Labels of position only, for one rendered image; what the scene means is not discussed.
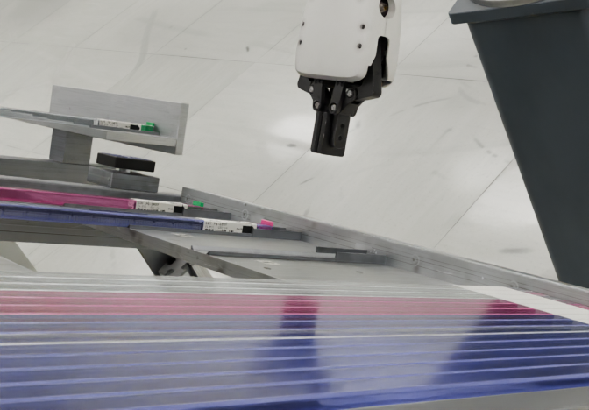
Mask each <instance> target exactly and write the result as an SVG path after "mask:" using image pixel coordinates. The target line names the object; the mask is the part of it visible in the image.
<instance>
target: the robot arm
mask: <svg viewBox="0 0 589 410"><path fill-rule="evenodd" d="M472 1H473V2H474V3H476V4H480V5H483V6H488V7H512V6H518V5H524V4H531V3H534V2H538V1H542V0H472ZM400 34H401V0H307V3H306V6H305V10H304V13H303V17H302V24H301V28H300V32H299V38H298V42H297V47H296V54H295V69H296V71H297V73H298V74H299V75H300V77H299V80H298V82H297V87H298V88H299V89H301V90H303V91H305V92H307V93H309V94H310V96H311V98H312V100H313V103H312V108H313V110H314V111H316V120H315V125H314V130H313V136H312V142H311V147H310V150H311V151H312V152H313V153H320V154H323V155H330V156H336V157H343V156H344V152H345V147H346V141H347V136H348V130H349V125H350V120H351V117H355V116H356V114H357V111H358V107H359V106H360V105H361V104H362V103H363V102H364V101H368V100H372V99H377V98H380V97H381V94H382V88H385V87H387V86H389V85H391V84H392V82H393V80H394V76H395V71H396V65H397V59H398V52H399V44H400ZM328 88H329V89H330V91H329V90H328ZM346 89H348V90H347V91H346ZM345 91H346V92H345Z"/></svg>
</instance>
